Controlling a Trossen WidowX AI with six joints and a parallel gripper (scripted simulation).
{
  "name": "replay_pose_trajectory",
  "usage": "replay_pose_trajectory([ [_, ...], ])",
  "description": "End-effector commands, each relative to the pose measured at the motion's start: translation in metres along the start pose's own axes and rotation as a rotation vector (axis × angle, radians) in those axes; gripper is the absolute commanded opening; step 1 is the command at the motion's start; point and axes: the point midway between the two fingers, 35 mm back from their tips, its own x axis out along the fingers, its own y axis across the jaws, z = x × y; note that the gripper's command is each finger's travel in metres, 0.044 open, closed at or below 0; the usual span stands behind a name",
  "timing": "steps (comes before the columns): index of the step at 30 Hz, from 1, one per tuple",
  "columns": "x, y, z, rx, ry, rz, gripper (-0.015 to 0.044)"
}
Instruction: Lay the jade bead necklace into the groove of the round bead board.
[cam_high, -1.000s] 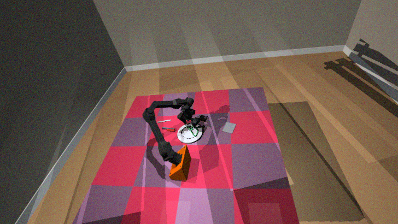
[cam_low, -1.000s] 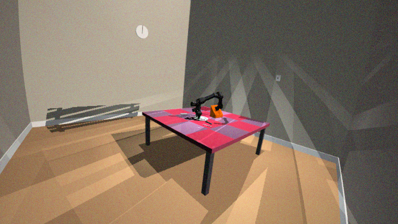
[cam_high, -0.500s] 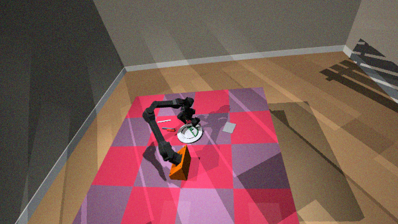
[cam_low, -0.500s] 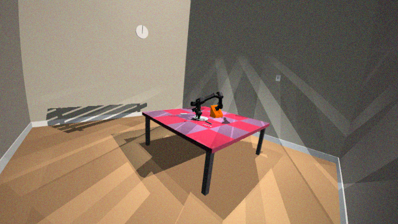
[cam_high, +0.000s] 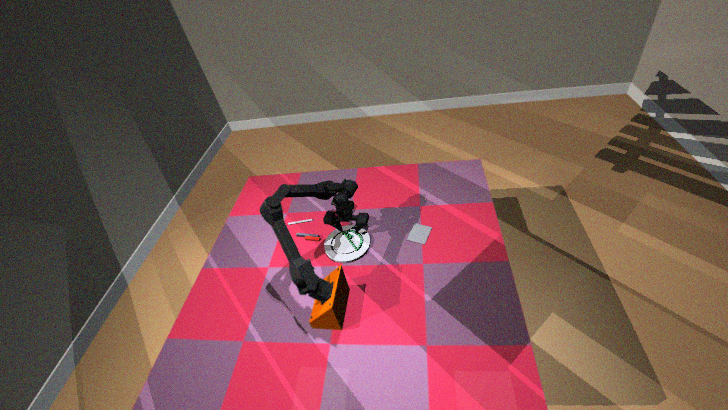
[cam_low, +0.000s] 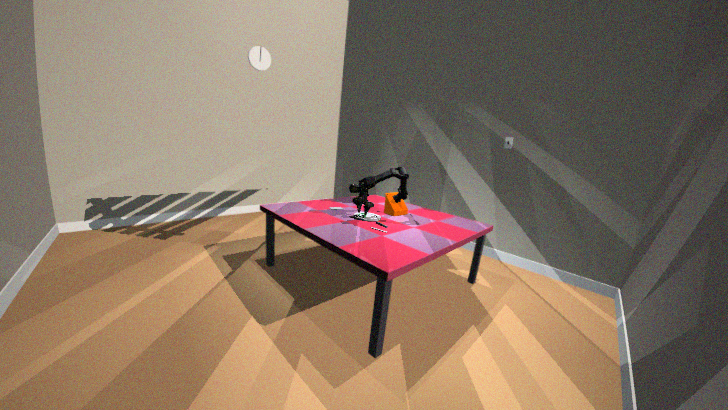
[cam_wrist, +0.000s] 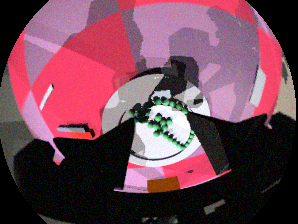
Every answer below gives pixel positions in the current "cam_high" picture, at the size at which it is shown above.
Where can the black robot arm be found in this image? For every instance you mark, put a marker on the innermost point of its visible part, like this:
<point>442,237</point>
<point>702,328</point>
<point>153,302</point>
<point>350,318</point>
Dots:
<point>301,270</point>

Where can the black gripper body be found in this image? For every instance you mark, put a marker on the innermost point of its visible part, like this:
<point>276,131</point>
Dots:
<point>346,216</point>

